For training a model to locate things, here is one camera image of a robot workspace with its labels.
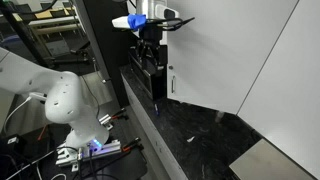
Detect thick black pole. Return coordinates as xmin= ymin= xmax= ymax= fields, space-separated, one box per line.
xmin=0 ymin=5 xmax=54 ymax=69

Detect black microwave oven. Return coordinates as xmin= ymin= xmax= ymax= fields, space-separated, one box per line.
xmin=127 ymin=44 xmax=169 ymax=101

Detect plain white cabinet door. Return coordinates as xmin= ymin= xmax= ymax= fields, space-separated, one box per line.
xmin=237 ymin=0 xmax=320 ymax=180

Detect white cabinet door with handle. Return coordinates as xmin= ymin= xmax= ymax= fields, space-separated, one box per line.
xmin=166 ymin=0 xmax=300 ymax=115

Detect wooden top background table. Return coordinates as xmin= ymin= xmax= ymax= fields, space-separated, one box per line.
xmin=13 ymin=6 xmax=81 ymax=36

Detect small clear bottle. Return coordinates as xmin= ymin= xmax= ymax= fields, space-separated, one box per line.
xmin=214 ymin=110 xmax=225 ymax=124

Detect white wrist camera blue tape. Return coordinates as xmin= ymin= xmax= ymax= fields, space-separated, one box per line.
xmin=111 ymin=13 xmax=148 ymax=32

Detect small black box white label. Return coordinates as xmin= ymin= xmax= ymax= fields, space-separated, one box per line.
xmin=0 ymin=134 xmax=22 ymax=148

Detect black articulated stand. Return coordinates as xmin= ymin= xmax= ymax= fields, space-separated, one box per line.
xmin=69 ymin=40 xmax=98 ymax=65

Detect aluminium robot mounting base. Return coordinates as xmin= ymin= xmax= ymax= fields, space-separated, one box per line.
xmin=54 ymin=139 xmax=122 ymax=168

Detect white floor cable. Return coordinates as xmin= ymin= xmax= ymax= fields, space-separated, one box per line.
xmin=4 ymin=149 xmax=57 ymax=180

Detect black tall column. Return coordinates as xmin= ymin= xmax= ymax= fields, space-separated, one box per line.
xmin=73 ymin=0 xmax=138 ymax=108

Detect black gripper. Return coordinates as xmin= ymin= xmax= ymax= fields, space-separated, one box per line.
xmin=135 ymin=23 xmax=163 ymax=73

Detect stainless steel plate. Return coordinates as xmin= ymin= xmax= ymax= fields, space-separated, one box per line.
xmin=229 ymin=138 xmax=318 ymax=180

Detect silver clamp red black handles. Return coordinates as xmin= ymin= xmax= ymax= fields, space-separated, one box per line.
xmin=98 ymin=107 xmax=130 ymax=130
xmin=121 ymin=136 xmax=145 ymax=153

